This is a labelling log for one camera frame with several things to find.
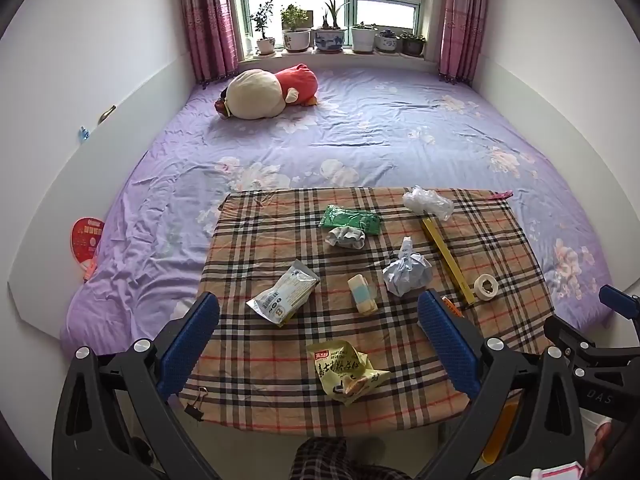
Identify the small plant in patterned pot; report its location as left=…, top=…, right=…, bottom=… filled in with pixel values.
left=375, top=29, right=402, bottom=54

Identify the yellow snack wrapper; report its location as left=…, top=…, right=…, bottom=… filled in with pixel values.
left=306, top=338, right=391, bottom=407

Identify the bushy plant in white pot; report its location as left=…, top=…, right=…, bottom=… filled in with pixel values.
left=280, top=4, right=312, bottom=54

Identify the silver snack packet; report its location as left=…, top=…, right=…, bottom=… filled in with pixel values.
left=246, top=259, right=321, bottom=327

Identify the white tissue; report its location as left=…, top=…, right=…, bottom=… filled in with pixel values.
left=326, top=226, right=367, bottom=251

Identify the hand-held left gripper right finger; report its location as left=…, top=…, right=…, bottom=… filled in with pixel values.
left=417, top=289, right=586, bottom=480

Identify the person's right hand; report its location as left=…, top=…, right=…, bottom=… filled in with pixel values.
left=586, top=421, right=622, bottom=478

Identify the white and pink box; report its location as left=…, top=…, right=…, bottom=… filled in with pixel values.
left=530, top=462, right=586, bottom=480

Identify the plaid table cloth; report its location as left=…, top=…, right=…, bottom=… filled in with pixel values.
left=180, top=186, right=556, bottom=438

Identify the low plant in white pot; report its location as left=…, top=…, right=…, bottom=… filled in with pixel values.
left=350, top=21, right=379, bottom=54

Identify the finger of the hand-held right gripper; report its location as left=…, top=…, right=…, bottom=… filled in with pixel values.
left=599, top=284, right=640, bottom=322
left=543, top=314, right=640, bottom=377

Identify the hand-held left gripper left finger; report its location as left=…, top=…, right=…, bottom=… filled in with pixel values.
left=52, top=291, right=221, bottom=480

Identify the small tree in white pot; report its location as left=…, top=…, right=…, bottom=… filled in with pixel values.
left=247, top=0, right=277, bottom=56

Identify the yellow object under table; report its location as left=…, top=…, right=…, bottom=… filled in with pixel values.
left=482, top=400, right=521, bottom=463

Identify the black binder clip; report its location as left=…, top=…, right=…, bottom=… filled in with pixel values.
left=184, top=386, right=208, bottom=422

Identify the purple floral bed sheet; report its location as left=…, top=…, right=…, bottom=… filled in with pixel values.
left=60, top=62, right=616, bottom=356

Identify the crumpled clear plastic bag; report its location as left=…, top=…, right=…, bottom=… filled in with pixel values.
left=403, top=186, right=455, bottom=222

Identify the pink patterned curtain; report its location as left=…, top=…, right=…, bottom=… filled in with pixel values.
left=177, top=0, right=240, bottom=83
left=437, top=0, right=490, bottom=85

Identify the yellow ruler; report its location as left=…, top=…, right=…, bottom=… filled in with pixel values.
left=420, top=217, right=477, bottom=306

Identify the plant in blue-white pot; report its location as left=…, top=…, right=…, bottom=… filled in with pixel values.
left=311, top=0, right=351, bottom=53

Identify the white paper ball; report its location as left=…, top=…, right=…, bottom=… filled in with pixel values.
left=382, top=236, right=434, bottom=297

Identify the red and cream plush toy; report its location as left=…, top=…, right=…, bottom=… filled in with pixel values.
left=215, top=63, right=320, bottom=121

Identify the white-green eraser block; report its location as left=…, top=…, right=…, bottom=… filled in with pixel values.
left=347, top=274, right=379, bottom=315

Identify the red round hand fan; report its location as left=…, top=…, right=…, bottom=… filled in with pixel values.
left=70, top=217, right=106, bottom=281

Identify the green plastic packet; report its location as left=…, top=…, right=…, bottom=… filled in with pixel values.
left=320, top=204, right=381, bottom=237

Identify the white tape roll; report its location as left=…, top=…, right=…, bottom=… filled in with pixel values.
left=473, top=274, right=502, bottom=302

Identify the succulent in dark pot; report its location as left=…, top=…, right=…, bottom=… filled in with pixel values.
left=400, top=32, right=427, bottom=57

